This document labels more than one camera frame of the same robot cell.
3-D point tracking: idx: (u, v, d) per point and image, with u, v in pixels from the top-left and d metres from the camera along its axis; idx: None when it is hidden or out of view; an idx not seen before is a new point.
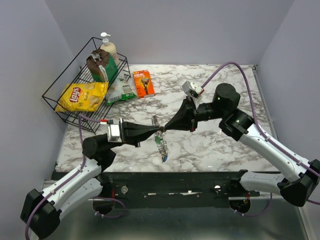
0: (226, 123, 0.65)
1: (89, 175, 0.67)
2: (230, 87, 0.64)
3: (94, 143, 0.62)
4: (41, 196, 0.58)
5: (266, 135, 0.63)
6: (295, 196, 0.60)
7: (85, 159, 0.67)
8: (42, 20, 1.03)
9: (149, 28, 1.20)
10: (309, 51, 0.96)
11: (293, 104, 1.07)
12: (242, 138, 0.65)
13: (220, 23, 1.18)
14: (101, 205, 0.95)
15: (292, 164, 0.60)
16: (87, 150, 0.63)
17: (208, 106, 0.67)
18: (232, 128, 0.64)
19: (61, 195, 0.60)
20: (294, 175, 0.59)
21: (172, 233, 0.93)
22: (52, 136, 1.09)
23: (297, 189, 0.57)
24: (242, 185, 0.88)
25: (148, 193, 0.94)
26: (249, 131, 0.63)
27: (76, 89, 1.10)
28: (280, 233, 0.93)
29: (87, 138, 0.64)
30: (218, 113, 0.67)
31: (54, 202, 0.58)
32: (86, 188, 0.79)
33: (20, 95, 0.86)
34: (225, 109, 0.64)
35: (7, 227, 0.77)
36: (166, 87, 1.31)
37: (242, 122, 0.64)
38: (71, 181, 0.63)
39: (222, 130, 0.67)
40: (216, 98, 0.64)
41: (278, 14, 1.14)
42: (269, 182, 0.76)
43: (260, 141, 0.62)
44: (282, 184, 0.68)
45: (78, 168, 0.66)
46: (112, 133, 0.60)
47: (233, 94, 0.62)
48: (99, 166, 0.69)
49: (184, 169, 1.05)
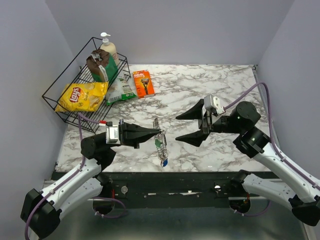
0: (241, 140, 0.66)
1: (89, 174, 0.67)
2: (251, 107, 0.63)
3: (93, 143, 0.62)
4: (40, 196, 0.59)
5: (282, 156, 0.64)
6: (309, 216, 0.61)
7: (85, 158, 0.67)
8: (41, 19, 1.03)
9: (148, 27, 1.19)
10: (310, 50, 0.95)
11: (294, 104, 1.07)
12: (257, 157, 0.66)
13: (220, 23, 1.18)
14: (101, 205, 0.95)
15: (308, 186, 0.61)
16: (85, 150, 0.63)
17: (224, 120, 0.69)
18: (246, 146, 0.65)
19: (61, 194, 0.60)
20: (309, 197, 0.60)
21: (172, 233, 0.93)
22: (52, 136, 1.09)
23: (312, 209, 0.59)
24: (244, 187, 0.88)
25: (148, 193, 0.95)
26: (265, 151, 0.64)
27: (76, 89, 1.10)
28: (280, 233, 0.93)
29: (84, 139, 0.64)
30: (234, 129, 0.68)
31: (53, 202, 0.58)
32: (85, 188, 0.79)
33: (20, 96, 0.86)
34: (243, 128, 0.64)
35: (7, 227, 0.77)
36: (166, 87, 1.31)
37: (258, 141, 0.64)
38: (71, 181, 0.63)
39: (238, 145, 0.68)
40: (236, 116, 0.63)
41: (278, 14, 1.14)
42: (278, 194, 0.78)
43: (275, 161, 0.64)
44: (295, 201, 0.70)
45: (78, 167, 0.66)
46: (110, 136, 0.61)
47: (254, 114, 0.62)
48: (99, 165, 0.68)
49: (184, 169, 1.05)
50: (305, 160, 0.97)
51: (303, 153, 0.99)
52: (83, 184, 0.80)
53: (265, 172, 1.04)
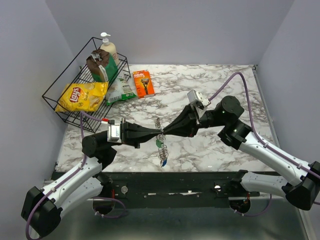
0: (226, 133, 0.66)
1: (90, 173, 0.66)
2: (235, 101, 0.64)
3: (94, 141, 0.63)
4: (41, 194, 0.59)
5: (265, 142, 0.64)
6: (300, 199, 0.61)
7: (86, 157, 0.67)
8: (41, 19, 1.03)
9: (148, 27, 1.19)
10: (309, 51, 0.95)
11: (294, 104, 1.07)
12: (241, 147, 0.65)
13: (220, 23, 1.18)
14: (101, 205, 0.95)
15: (293, 168, 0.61)
16: (86, 149, 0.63)
17: (208, 114, 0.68)
18: (231, 138, 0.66)
19: (62, 192, 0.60)
20: (296, 179, 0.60)
21: (172, 233, 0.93)
22: (52, 135, 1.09)
23: (301, 193, 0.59)
24: (243, 186, 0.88)
25: (148, 193, 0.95)
26: (248, 140, 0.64)
27: (76, 89, 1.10)
28: (280, 232, 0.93)
29: (85, 137, 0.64)
30: (217, 122, 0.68)
31: (54, 200, 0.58)
32: (86, 188, 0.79)
33: (20, 95, 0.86)
34: (227, 121, 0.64)
35: (7, 227, 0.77)
36: (166, 87, 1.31)
37: (240, 131, 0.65)
38: (72, 178, 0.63)
39: (222, 139, 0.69)
40: (221, 111, 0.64)
41: (278, 14, 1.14)
42: (272, 185, 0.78)
43: (258, 148, 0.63)
44: (287, 188, 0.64)
45: (79, 166, 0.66)
46: (112, 134, 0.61)
47: (238, 108, 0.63)
48: (99, 164, 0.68)
49: (184, 169, 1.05)
50: (305, 159, 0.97)
51: (303, 153, 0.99)
52: (83, 184, 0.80)
53: (265, 172, 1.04)
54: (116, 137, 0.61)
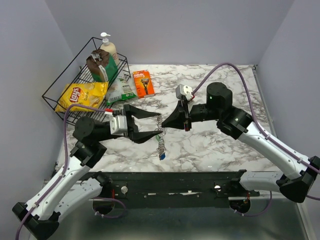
0: (224, 122, 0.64)
1: (74, 177, 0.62)
2: (220, 85, 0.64)
3: (91, 123, 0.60)
4: (25, 210, 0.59)
5: (266, 134, 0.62)
6: (296, 193, 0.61)
7: (65, 162, 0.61)
8: (41, 19, 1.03)
9: (148, 27, 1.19)
10: (309, 50, 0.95)
11: (294, 104, 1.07)
12: (242, 137, 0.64)
13: (220, 23, 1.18)
14: (101, 205, 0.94)
15: (293, 162, 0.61)
16: (80, 130, 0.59)
17: (202, 108, 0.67)
18: (230, 127, 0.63)
19: (46, 206, 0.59)
20: (295, 173, 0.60)
21: (172, 233, 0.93)
22: (52, 135, 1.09)
23: (298, 186, 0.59)
24: (242, 185, 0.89)
25: (148, 193, 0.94)
26: (249, 130, 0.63)
27: (76, 89, 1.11)
28: (280, 232, 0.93)
29: (82, 118, 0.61)
30: (213, 114, 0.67)
31: (38, 216, 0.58)
32: (85, 190, 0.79)
33: (20, 95, 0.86)
34: (220, 108, 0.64)
35: (6, 227, 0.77)
36: (166, 87, 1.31)
37: (241, 121, 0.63)
38: (54, 189, 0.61)
39: (222, 130, 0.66)
40: (209, 98, 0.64)
41: (278, 14, 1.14)
42: (268, 180, 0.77)
43: (260, 139, 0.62)
44: (281, 181, 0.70)
45: (60, 173, 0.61)
46: (119, 126, 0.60)
47: (225, 91, 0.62)
48: (84, 165, 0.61)
49: (184, 168, 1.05)
50: None
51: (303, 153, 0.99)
52: (83, 186, 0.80)
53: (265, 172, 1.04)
54: (123, 128, 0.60)
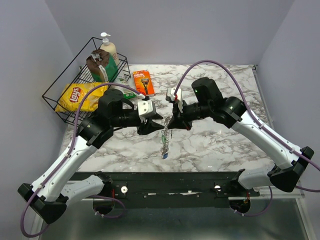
0: (218, 110, 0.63)
1: (81, 157, 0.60)
2: (204, 78, 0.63)
3: (120, 94, 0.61)
4: (31, 191, 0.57)
5: (260, 123, 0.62)
6: (285, 182, 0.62)
7: (72, 141, 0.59)
8: (41, 19, 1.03)
9: (148, 27, 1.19)
10: (310, 50, 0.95)
11: (294, 104, 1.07)
12: (235, 126, 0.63)
13: (220, 24, 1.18)
14: (100, 205, 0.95)
15: (285, 152, 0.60)
16: (109, 96, 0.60)
17: (196, 105, 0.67)
18: (224, 115, 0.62)
19: (52, 187, 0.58)
20: (287, 163, 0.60)
21: (172, 233, 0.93)
22: (52, 135, 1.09)
23: (289, 176, 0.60)
24: (241, 184, 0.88)
25: (148, 193, 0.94)
26: (243, 119, 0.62)
27: (76, 89, 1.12)
28: (279, 232, 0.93)
29: (111, 89, 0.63)
30: (206, 111, 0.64)
31: (44, 197, 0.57)
32: (89, 183, 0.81)
33: (20, 95, 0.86)
34: (208, 99, 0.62)
35: (7, 227, 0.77)
36: (166, 87, 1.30)
37: (236, 109, 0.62)
38: (60, 170, 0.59)
39: (214, 119, 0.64)
40: (194, 92, 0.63)
41: (278, 14, 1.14)
42: (260, 173, 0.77)
43: (253, 128, 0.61)
44: (271, 172, 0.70)
45: (66, 153, 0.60)
46: (151, 109, 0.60)
47: (208, 81, 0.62)
48: (90, 145, 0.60)
49: (184, 169, 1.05)
50: None
51: None
52: (87, 179, 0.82)
53: None
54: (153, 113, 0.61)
